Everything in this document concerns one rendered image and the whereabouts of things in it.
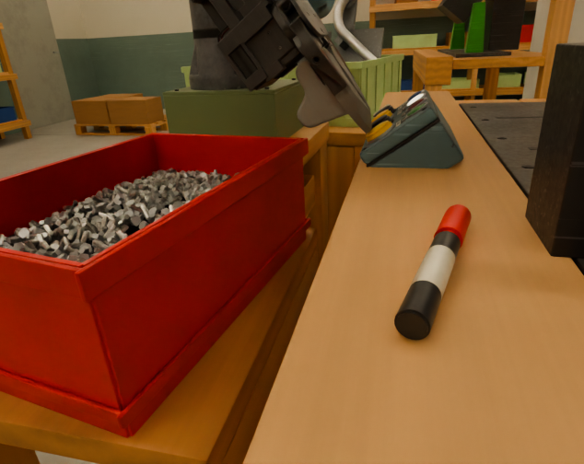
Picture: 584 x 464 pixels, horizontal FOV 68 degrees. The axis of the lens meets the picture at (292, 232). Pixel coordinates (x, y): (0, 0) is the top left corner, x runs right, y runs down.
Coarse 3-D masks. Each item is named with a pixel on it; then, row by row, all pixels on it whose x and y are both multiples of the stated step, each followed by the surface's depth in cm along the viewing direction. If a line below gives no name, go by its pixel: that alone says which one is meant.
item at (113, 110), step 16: (112, 96) 603; (128, 96) 592; (80, 112) 572; (96, 112) 564; (112, 112) 555; (128, 112) 549; (144, 112) 543; (160, 112) 572; (80, 128) 580; (96, 128) 614; (112, 128) 565; (128, 128) 599; (144, 128) 595; (160, 128) 584
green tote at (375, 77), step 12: (372, 60) 118; (384, 60) 127; (396, 60) 138; (360, 72) 113; (372, 72) 121; (384, 72) 130; (396, 72) 141; (360, 84) 115; (372, 84) 122; (384, 84) 131; (396, 84) 143; (372, 96) 124; (372, 108) 125; (336, 120) 121; (348, 120) 119
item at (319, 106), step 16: (304, 64) 40; (336, 64) 40; (304, 80) 40; (320, 80) 40; (320, 96) 41; (336, 96) 39; (352, 96) 40; (304, 112) 42; (320, 112) 41; (336, 112) 41; (352, 112) 41; (368, 112) 42; (368, 128) 42
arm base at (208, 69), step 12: (204, 36) 74; (216, 36) 74; (204, 48) 75; (216, 48) 74; (192, 60) 79; (204, 60) 75; (216, 60) 75; (192, 72) 79; (204, 72) 76; (216, 72) 75; (228, 72) 75; (192, 84) 79; (204, 84) 76; (216, 84) 75; (228, 84) 75; (240, 84) 76
